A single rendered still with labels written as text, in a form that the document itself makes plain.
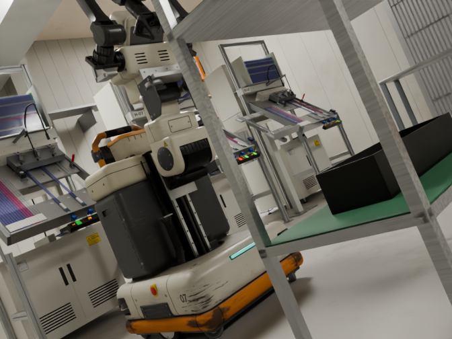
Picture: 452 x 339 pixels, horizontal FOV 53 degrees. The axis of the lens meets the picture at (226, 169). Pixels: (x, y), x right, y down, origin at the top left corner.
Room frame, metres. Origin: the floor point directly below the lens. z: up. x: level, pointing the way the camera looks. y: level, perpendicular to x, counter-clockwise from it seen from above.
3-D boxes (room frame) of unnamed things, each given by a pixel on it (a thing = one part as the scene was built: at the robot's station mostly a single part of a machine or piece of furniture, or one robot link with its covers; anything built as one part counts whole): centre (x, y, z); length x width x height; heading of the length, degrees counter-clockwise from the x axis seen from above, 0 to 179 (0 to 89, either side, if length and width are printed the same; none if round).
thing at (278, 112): (5.00, -0.79, 0.65); 1.01 x 0.73 x 1.29; 45
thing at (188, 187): (2.04, 0.12, 0.68); 0.28 x 0.27 x 0.25; 133
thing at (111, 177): (2.18, 0.34, 0.59); 0.55 x 0.34 x 0.83; 133
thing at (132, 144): (2.20, 0.36, 0.87); 0.23 x 0.15 x 0.11; 133
